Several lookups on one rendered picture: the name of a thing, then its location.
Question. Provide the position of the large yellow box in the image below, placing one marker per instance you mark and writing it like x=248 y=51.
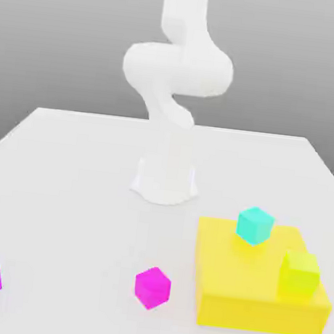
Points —
x=239 y=274

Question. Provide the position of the small cyan cube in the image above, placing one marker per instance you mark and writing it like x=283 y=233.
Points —
x=254 y=226

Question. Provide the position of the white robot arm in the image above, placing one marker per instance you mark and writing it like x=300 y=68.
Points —
x=178 y=69

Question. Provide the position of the small lime yellow cube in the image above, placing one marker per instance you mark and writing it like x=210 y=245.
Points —
x=299 y=277

